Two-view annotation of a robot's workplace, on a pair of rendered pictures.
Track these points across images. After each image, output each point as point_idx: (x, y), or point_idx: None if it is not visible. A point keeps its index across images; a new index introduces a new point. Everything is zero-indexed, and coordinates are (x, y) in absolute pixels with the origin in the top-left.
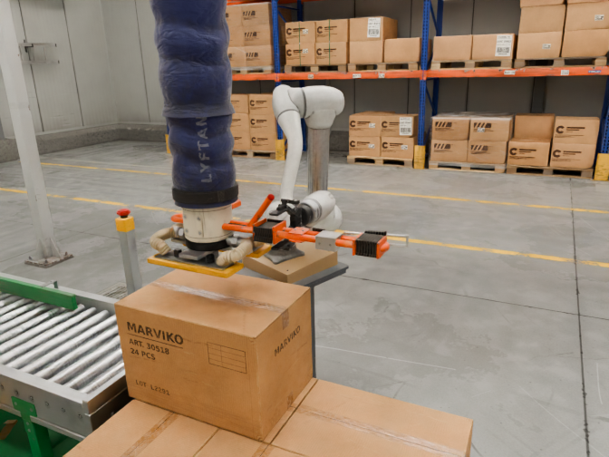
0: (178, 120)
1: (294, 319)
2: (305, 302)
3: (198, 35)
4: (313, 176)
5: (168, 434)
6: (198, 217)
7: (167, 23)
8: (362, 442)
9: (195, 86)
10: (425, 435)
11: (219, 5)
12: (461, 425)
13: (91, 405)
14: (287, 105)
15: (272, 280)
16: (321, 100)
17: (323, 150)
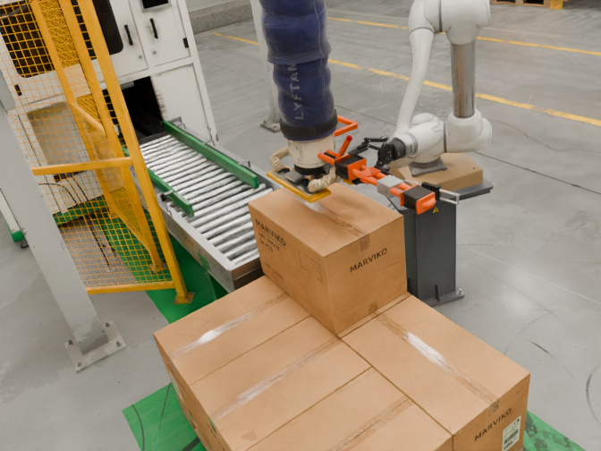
0: (275, 64)
1: (377, 242)
2: (395, 228)
3: None
4: (455, 92)
5: (275, 309)
6: (296, 146)
7: None
8: (411, 360)
9: (283, 38)
10: (472, 371)
11: None
12: (514, 374)
13: (233, 274)
14: (419, 22)
15: (376, 201)
16: (459, 14)
17: (466, 66)
